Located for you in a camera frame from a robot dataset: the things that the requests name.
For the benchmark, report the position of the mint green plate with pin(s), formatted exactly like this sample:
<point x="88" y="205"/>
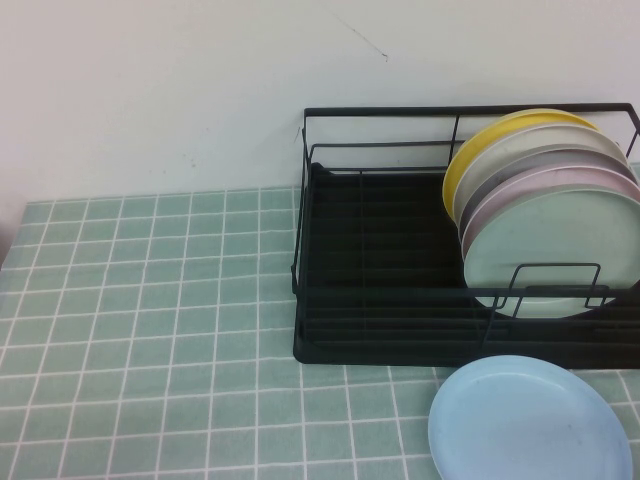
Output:
<point x="550" y="240"/>

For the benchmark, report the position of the yellow plate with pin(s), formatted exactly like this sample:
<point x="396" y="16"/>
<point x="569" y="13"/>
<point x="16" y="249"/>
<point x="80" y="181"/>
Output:
<point x="452" y="175"/>

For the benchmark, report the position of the cream white plate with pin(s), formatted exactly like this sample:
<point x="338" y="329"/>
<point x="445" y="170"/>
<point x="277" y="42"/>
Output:
<point x="550" y="137"/>

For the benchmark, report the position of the grey plate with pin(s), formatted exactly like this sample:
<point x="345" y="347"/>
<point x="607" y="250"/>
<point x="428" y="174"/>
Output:
<point x="565" y="157"/>

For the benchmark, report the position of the light blue plate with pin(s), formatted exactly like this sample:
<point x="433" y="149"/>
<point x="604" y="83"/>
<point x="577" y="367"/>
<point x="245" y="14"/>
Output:
<point x="525" y="425"/>

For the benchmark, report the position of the pink plate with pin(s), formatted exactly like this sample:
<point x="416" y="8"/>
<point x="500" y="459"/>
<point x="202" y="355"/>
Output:
<point x="590" y="178"/>

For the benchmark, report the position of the green checked tablecloth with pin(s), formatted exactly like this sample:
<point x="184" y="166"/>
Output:
<point x="150" y="300"/>

